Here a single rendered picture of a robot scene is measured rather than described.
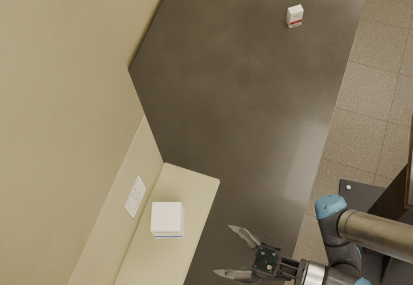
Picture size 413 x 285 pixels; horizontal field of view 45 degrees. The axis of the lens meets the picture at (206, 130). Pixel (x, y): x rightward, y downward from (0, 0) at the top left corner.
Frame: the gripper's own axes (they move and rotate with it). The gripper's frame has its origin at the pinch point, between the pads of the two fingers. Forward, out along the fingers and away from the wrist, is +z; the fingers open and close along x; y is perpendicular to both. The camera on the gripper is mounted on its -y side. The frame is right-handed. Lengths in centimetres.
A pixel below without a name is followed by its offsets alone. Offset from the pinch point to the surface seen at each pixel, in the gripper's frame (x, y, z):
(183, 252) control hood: 9.4, 36.6, 2.7
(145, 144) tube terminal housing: -3, 51, 12
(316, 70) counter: -70, -21, -8
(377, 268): -35, -113, -58
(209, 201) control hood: -0.9, 36.6, 1.6
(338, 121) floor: -103, -115, -25
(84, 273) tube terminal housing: 19, 52, 12
